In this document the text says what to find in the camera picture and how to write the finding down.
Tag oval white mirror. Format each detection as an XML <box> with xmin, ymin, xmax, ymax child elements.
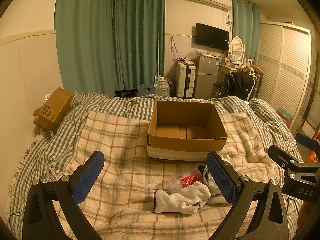
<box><xmin>229</xmin><ymin>36</ymin><xmax>246</xmax><ymax>63</ymax></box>

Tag beige plaid blanket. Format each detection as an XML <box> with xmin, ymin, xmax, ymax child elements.
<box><xmin>54</xmin><ymin>111</ymin><xmax>304</xmax><ymax>240</ymax></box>

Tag clear plastic bag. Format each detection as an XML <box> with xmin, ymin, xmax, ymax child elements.
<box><xmin>185</xmin><ymin>48</ymin><xmax>199</xmax><ymax>63</ymax></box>

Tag stool with teal lid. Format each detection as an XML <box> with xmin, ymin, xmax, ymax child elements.
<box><xmin>277</xmin><ymin>107</ymin><xmax>293</xmax><ymax>128</ymax></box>

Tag white louvred wardrobe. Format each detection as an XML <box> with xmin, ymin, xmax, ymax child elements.
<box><xmin>255</xmin><ymin>21</ymin><xmax>313</xmax><ymax>130</ymax></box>

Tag tissue packet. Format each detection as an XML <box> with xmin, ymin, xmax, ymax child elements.
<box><xmin>202</xmin><ymin>165</ymin><xmax>227</xmax><ymax>203</ymax></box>

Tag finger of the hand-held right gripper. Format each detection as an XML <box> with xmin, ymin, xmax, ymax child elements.
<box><xmin>296</xmin><ymin>133</ymin><xmax>320</xmax><ymax>155</ymax></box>
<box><xmin>268</xmin><ymin>145</ymin><xmax>304</xmax><ymax>171</ymax></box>

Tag closed cardboard box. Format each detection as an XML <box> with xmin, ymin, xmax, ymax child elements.
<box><xmin>33</xmin><ymin>87</ymin><xmax>73</xmax><ymax>134</ymax></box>

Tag white pole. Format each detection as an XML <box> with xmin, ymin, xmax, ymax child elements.
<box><xmin>156</xmin><ymin>32</ymin><xmax>160</xmax><ymax>80</ymax></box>

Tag silver fridge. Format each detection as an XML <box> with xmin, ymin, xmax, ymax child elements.
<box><xmin>194</xmin><ymin>56</ymin><xmax>221</xmax><ymax>99</ymax></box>

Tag black wall television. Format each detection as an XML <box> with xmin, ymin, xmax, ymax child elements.
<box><xmin>195</xmin><ymin>23</ymin><xmax>230</xmax><ymax>51</ymax></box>

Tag brown suitcase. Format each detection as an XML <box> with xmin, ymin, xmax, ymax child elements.
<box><xmin>250</xmin><ymin>64</ymin><xmax>263</xmax><ymax>99</ymax></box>

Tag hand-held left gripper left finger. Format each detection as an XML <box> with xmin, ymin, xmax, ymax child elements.
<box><xmin>22</xmin><ymin>151</ymin><xmax>105</xmax><ymax>240</ymax></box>

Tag cardboard box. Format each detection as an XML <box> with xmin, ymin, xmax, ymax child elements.
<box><xmin>33</xmin><ymin>87</ymin><xmax>73</xmax><ymax>134</ymax></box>
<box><xmin>147</xmin><ymin>100</ymin><xmax>228</xmax><ymax>162</ymax></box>

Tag large white sock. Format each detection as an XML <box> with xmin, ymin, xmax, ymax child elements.
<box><xmin>153</xmin><ymin>181</ymin><xmax>211</xmax><ymax>214</ymax></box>

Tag dressing table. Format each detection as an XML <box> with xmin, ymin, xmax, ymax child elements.
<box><xmin>217</xmin><ymin>64</ymin><xmax>241</xmax><ymax>90</ymax></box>

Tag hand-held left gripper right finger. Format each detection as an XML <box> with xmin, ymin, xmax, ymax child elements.
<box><xmin>206</xmin><ymin>151</ymin><xmax>290</xmax><ymax>240</ymax></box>

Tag narrow green curtain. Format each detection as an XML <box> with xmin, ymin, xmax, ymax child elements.
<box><xmin>231</xmin><ymin>0</ymin><xmax>261</xmax><ymax>65</ymax></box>

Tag white suitcase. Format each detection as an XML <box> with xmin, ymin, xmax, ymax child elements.
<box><xmin>175</xmin><ymin>62</ymin><xmax>196</xmax><ymax>98</ymax></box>

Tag clear plastic cup red label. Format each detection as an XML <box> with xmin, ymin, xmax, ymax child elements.
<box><xmin>166</xmin><ymin>167</ymin><xmax>203</xmax><ymax>193</ymax></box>

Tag wall cables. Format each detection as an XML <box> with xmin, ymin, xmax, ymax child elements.
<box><xmin>170</xmin><ymin>37</ymin><xmax>184</xmax><ymax>64</ymax></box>

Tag clear water jug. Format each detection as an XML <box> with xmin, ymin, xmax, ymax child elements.
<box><xmin>153</xmin><ymin>75</ymin><xmax>170</xmax><ymax>97</ymax></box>

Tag black bag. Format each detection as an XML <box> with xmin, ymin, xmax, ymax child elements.
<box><xmin>115</xmin><ymin>89</ymin><xmax>138</xmax><ymax>98</ymax></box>

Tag brown patterned cloth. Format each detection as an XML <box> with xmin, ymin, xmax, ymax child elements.
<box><xmin>237</xmin><ymin>64</ymin><xmax>254</xmax><ymax>75</ymax></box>

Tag floral bag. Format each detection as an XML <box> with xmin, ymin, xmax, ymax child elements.
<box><xmin>165</xmin><ymin>78</ymin><xmax>177</xmax><ymax>97</ymax></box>

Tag pack of plastic bottles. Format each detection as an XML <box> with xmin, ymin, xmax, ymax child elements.
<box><xmin>137</xmin><ymin>84</ymin><xmax>155</xmax><ymax>97</ymax></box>

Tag black jacket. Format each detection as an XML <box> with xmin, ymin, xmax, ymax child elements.
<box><xmin>219</xmin><ymin>71</ymin><xmax>254</xmax><ymax>102</ymax></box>

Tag wide green curtain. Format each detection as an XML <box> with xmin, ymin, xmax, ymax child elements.
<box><xmin>54</xmin><ymin>0</ymin><xmax>166</xmax><ymax>98</ymax></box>

